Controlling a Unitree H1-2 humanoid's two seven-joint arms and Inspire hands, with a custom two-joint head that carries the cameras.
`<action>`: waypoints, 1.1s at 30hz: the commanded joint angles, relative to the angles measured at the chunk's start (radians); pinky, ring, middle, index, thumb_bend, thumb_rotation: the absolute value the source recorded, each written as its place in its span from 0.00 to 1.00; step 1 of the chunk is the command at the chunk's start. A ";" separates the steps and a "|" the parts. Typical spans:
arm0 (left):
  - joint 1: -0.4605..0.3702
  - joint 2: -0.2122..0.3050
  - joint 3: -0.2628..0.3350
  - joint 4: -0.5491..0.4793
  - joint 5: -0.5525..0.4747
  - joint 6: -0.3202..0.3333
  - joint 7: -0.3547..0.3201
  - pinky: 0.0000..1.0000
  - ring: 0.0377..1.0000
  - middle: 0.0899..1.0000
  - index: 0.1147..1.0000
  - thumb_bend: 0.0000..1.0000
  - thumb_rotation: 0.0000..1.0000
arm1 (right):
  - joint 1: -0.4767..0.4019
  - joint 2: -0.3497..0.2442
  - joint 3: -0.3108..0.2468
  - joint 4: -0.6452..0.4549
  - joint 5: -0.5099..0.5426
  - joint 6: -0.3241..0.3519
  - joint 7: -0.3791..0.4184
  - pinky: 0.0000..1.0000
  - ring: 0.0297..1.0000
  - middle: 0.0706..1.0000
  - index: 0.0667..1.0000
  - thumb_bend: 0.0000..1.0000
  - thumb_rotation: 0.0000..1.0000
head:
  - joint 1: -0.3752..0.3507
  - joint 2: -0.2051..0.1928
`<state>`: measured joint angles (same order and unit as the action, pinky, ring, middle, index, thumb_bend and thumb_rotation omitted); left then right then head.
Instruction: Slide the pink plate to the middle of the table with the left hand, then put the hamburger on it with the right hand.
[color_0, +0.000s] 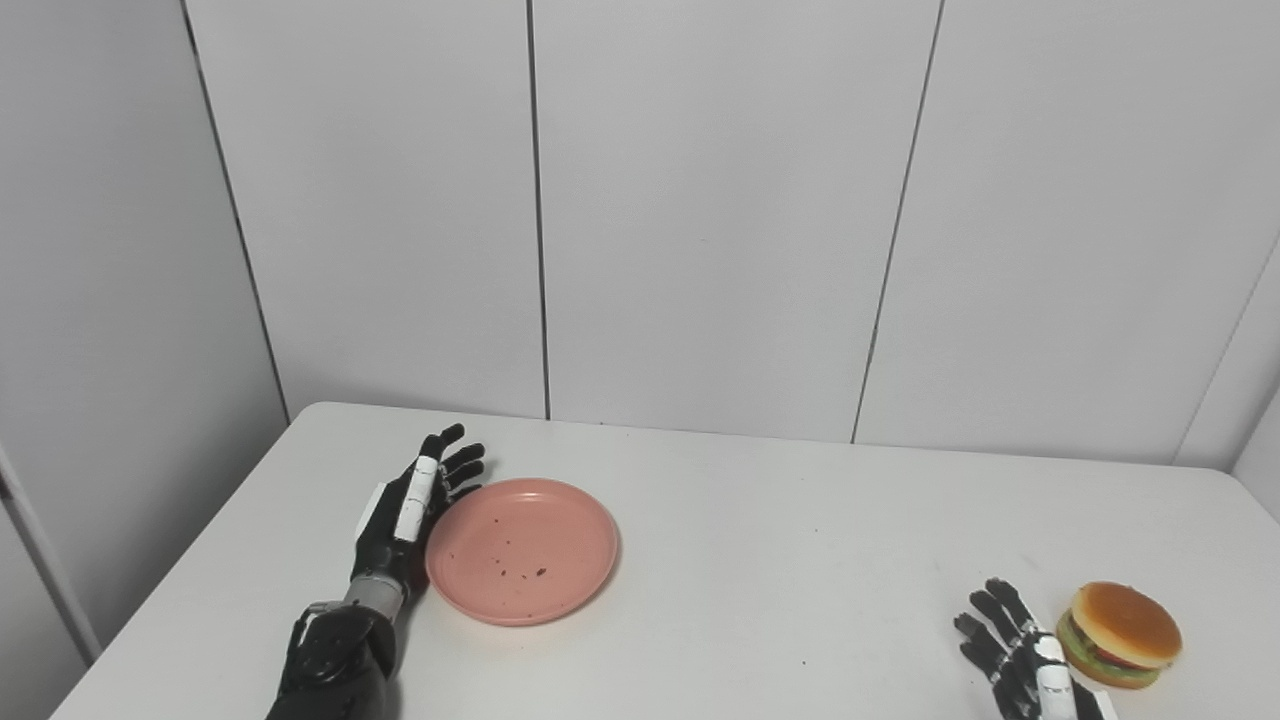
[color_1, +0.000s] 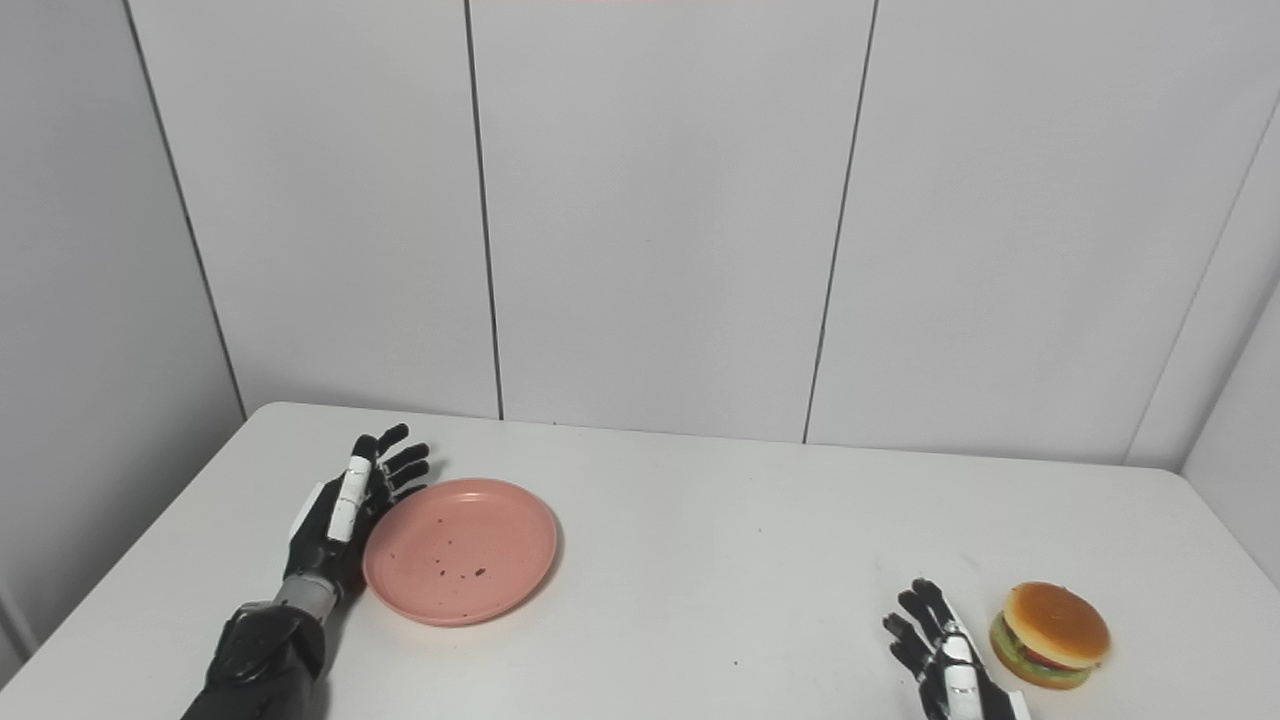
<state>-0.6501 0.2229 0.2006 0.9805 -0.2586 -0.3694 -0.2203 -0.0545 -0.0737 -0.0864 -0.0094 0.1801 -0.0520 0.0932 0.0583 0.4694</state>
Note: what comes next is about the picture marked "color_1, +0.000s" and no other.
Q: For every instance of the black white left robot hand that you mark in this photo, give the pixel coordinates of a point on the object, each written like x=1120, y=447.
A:
x=325, y=530

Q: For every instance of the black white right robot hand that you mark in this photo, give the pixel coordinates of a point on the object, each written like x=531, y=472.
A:
x=950, y=670

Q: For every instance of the toy hamburger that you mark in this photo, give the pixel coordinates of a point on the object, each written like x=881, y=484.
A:
x=1055, y=625

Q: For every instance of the pink round plate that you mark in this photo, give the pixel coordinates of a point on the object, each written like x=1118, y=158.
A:
x=460, y=550

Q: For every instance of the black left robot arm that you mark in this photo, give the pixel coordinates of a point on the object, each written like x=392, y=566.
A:
x=265, y=660

